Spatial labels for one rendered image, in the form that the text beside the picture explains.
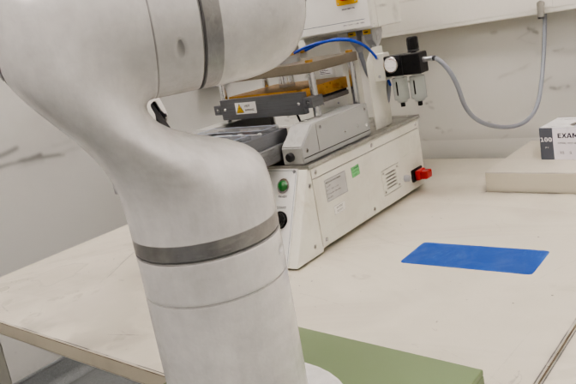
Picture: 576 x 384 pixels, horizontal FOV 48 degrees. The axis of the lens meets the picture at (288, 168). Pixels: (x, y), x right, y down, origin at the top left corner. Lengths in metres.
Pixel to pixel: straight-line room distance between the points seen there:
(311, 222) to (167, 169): 0.77
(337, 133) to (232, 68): 0.82
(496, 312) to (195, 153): 0.60
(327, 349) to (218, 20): 0.39
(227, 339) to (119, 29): 0.24
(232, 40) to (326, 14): 1.04
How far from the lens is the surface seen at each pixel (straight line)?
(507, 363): 0.84
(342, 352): 0.70
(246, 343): 0.51
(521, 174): 1.47
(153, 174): 0.46
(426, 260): 1.15
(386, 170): 1.44
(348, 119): 1.33
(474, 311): 0.96
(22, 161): 2.59
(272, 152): 1.21
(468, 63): 1.81
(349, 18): 1.47
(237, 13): 0.46
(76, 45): 0.44
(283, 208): 1.21
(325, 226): 1.25
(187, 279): 0.49
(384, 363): 0.67
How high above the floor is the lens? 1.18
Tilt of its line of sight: 12 degrees down
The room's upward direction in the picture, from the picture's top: 10 degrees counter-clockwise
